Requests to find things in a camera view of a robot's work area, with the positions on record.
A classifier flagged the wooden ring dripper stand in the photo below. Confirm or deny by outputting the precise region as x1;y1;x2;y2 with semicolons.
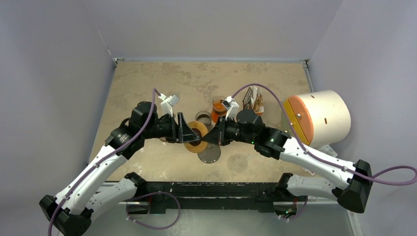
184;121;209;153

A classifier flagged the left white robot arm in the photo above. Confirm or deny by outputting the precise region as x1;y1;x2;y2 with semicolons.
39;101;201;236

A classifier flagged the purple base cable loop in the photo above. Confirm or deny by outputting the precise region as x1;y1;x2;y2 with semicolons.
126;191;181;230

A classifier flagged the aluminium frame rail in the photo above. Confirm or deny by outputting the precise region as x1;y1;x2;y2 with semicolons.
87;197;364;236

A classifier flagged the brown wooden round coaster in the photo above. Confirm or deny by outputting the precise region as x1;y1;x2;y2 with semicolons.
159;137;176;143

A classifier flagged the small dark glass cup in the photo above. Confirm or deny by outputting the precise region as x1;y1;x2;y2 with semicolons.
195;111;212;126

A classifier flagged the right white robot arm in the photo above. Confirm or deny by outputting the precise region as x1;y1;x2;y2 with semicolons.
202;110;373;213

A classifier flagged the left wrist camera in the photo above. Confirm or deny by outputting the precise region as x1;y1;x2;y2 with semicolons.
158;93;179;117

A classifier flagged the amber glass carafe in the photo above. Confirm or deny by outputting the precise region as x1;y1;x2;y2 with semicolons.
211;96;227;124

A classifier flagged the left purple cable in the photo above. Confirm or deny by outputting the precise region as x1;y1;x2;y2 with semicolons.
48;88;167;236

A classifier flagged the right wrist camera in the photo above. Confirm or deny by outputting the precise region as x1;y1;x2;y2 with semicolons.
222;96;239;120

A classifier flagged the dark ribbed glass cone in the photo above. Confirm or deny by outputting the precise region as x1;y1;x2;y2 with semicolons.
197;144;221;164

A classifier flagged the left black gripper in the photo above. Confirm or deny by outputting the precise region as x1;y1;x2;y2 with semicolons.
142;112;199;143

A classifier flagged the white cylinder drum orange lid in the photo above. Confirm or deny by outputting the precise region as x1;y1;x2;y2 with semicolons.
283;90;351;149

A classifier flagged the orange filter paper box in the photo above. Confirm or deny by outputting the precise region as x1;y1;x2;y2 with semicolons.
242;86;264;116

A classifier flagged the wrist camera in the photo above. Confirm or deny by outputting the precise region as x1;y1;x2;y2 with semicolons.
222;96;239;120
158;93;179;117

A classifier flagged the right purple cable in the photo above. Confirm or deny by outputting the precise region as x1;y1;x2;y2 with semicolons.
231;83;417;186

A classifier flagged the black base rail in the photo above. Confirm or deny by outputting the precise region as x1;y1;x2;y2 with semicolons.
134;181;306;214

